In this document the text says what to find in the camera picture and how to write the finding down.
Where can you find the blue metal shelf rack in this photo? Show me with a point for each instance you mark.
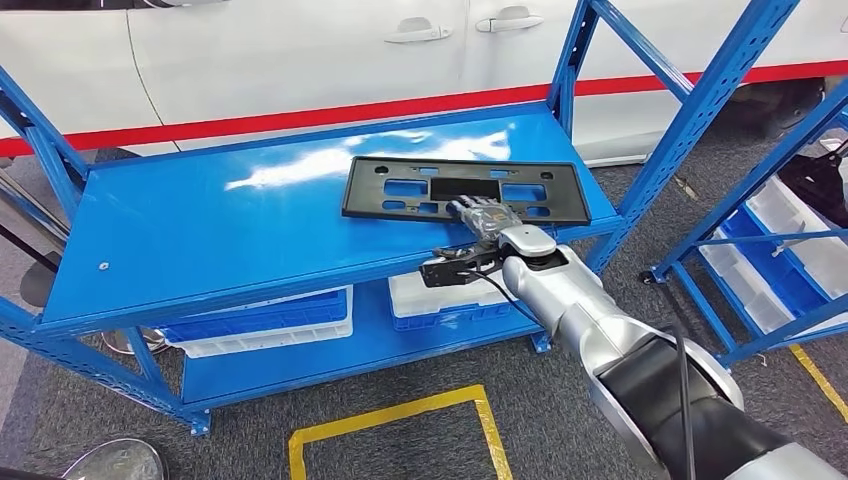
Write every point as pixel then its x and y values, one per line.
pixel 199 232
pixel 748 179

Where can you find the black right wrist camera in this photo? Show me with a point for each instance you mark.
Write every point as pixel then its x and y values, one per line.
pixel 450 272

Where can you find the yellow floor tape square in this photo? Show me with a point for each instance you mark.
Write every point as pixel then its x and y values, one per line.
pixel 397 409
pixel 821 384

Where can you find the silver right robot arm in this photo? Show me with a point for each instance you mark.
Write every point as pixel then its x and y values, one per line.
pixel 583 311

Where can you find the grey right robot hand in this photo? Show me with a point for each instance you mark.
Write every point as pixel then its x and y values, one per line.
pixel 487 215

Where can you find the chrome stanchion post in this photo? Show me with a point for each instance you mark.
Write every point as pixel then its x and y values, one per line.
pixel 112 460
pixel 114 341

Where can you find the white plastic bin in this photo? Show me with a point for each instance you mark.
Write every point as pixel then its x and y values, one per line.
pixel 265 344
pixel 815 258
pixel 430 298
pixel 742 285

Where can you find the black bulky object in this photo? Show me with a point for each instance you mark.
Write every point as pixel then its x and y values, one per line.
pixel 815 185

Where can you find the dark stanchion post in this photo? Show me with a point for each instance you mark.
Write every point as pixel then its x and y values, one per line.
pixel 36 288

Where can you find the white car with red stripe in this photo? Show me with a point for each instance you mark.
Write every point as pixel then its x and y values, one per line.
pixel 265 66

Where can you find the black plastic plate frame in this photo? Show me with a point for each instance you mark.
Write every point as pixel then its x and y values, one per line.
pixel 371 199

